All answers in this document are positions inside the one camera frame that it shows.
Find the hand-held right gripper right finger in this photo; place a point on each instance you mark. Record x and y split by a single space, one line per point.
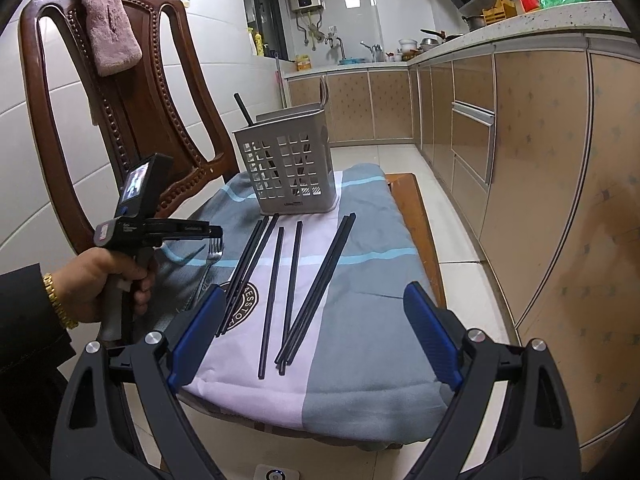
430 335

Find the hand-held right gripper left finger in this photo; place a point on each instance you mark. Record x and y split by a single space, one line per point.
197 340

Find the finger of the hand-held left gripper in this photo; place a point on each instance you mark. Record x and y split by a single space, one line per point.
190 232

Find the silver metal fork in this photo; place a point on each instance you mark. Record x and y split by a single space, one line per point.
212 255

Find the set of black chopsticks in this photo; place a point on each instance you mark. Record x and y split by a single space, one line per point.
271 300

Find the grey plastic utensil basket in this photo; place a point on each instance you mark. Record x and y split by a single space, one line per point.
295 205

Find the person's left forearm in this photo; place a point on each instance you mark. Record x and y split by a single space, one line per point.
25 310

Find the person's left hand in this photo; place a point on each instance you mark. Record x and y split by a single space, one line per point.
90 280

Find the grey pink striped cloth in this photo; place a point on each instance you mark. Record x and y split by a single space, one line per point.
350 310

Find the dark wooden carved chair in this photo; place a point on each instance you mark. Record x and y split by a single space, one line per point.
140 100

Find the orange wooden board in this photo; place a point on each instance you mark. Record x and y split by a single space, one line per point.
415 220

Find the gold wristwatch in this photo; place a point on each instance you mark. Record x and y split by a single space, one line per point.
57 302

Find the pink broom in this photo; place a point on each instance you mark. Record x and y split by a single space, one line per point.
280 85

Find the pink towel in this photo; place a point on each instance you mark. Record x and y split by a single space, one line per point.
107 25

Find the yellow bottle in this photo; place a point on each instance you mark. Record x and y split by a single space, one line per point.
259 45

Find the beige kitchen cabinets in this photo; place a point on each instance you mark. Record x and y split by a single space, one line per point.
550 185

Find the person's dark jacket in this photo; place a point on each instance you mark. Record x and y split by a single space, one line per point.
25 425

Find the yellow box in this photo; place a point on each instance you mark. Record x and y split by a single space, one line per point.
303 63

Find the dark window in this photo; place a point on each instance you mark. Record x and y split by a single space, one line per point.
260 0

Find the blue basin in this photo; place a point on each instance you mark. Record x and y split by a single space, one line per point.
352 61

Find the metal sink faucet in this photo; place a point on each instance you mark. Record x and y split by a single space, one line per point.
337 42

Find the white bowl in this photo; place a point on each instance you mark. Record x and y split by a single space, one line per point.
407 44

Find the black frying pan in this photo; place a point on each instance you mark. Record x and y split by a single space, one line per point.
440 35

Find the small metal pot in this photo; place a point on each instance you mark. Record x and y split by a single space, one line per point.
474 22

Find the yellow wooden rack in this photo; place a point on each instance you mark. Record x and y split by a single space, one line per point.
500 12

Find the speckled kitchen countertop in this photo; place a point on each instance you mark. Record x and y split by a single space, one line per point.
540 22

